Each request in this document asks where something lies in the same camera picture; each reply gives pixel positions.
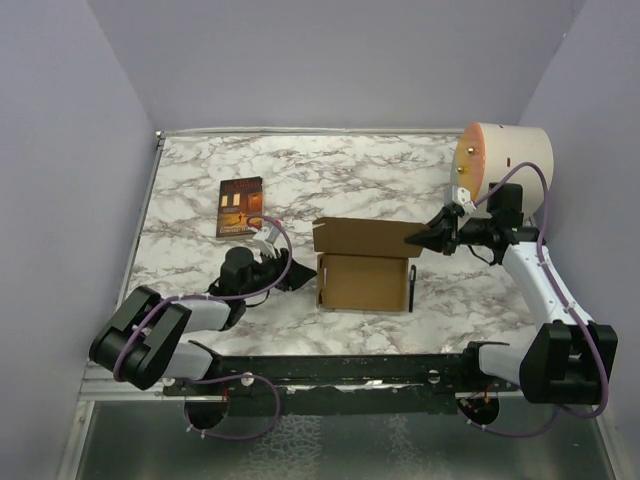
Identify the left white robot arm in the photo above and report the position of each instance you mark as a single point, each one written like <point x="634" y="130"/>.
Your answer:
<point x="141" y="343"/>

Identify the black pen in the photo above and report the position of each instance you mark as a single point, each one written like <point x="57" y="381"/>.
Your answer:
<point x="411" y="289"/>

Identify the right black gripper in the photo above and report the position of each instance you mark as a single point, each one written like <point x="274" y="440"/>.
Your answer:
<point x="447" y="239"/>

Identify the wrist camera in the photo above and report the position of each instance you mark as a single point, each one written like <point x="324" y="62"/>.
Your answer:
<point x="265" y="238"/>
<point x="461" y="200"/>

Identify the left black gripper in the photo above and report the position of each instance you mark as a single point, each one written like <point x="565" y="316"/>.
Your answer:
<point x="297" y="276"/>

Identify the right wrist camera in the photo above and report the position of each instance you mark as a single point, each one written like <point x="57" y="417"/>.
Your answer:
<point x="461" y="200"/>

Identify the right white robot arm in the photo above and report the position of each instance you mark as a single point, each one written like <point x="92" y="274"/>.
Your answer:
<point x="570" y="359"/>

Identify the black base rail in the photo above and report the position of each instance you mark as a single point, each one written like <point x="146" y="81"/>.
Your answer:
<point x="336" y="385"/>

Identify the brown cardboard box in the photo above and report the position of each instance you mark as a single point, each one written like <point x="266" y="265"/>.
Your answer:
<point x="363" y="264"/>

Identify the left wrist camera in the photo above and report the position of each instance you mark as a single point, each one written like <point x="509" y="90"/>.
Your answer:
<point x="265" y="238"/>

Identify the dark paperback book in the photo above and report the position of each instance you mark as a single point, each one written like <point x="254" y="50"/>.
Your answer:
<point x="240" y="203"/>

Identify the cream cylinder with coloured face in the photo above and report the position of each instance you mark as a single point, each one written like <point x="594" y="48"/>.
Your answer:
<point x="487" y="152"/>

